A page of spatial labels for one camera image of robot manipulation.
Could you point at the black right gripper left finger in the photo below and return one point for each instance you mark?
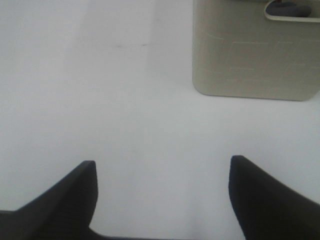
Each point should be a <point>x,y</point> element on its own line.
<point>63,212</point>

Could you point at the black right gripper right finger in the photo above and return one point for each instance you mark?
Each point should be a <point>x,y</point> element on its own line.
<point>267,209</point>

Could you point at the dark navy towel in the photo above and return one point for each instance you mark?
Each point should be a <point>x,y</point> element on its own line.
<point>288,9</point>

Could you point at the beige plastic basket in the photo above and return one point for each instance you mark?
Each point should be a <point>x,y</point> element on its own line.
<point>240,50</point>

